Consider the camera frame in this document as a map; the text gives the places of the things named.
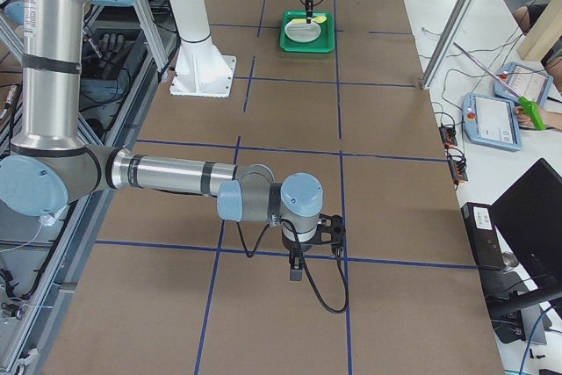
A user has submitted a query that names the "yellow plastic spoon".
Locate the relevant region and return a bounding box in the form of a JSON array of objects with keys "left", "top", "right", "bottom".
[{"left": 291, "top": 15, "right": 328, "bottom": 25}]

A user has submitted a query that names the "white round plate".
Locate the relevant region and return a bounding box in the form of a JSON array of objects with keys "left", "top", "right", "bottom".
[{"left": 284, "top": 18, "right": 321, "bottom": 43}]

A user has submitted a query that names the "green plastic tray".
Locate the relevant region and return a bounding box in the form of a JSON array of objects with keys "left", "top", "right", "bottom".
[{"left": 279, "top": 11, "right": 335, "bottom": 54}]

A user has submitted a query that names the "black box with label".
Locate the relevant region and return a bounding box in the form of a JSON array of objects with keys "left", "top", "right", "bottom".
[{"left": 461, "top": 202, "right": 520, "bottom": 272}]

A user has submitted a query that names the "black usb hub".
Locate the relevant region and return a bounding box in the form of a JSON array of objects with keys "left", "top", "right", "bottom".
[{"left": 439, "top": 125, "right": 458, "bottom": 147}]

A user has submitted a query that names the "near teach pendant tablet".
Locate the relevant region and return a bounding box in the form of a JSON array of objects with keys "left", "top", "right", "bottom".
[{"left": 462, "top": 93, "right": 522, "bottom": 151}]

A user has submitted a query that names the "teach pendant tablet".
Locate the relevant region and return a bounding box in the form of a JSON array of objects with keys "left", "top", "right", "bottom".
[
  {"left": 462, "top": 93, "right": 522, "bottom": 151},
  {"left": 495, "top": 61, "right": 553, "bottom": 106}
]

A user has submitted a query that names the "black monitor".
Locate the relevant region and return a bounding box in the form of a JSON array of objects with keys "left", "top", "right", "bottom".
[{"left": 487, "top": 158, "right": 561, "bottom": 319}]

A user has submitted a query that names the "far teach pendant tablet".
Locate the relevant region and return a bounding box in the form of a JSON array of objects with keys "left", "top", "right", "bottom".
[{"left": 495, "top": 61, "right": 553, "bottom": 106}]

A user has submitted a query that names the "person in black shirt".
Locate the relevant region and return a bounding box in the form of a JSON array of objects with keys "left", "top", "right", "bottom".
[{"left": 512, "top": 0, "right": 562, "bottom": 133}]

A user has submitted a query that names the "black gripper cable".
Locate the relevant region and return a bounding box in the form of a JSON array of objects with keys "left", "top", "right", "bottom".
[{"left": 235, "top": 219, "right": 350, "bottom": 315}]

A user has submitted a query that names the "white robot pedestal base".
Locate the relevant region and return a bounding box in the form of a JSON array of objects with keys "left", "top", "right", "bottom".
[{"left": 169, "top": 0, "right": 236, "bottom": 98}]

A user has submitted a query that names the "aluminium frame post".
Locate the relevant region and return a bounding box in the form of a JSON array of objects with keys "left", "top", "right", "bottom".
[{"left": 421, "top": 0, "right": 475, "bottom": 90}]

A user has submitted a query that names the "grabber tool with green handle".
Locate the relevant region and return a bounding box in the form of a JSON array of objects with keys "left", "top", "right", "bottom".
[{"left": 453, "top": 41, "right": 548, "bottom": 131}]

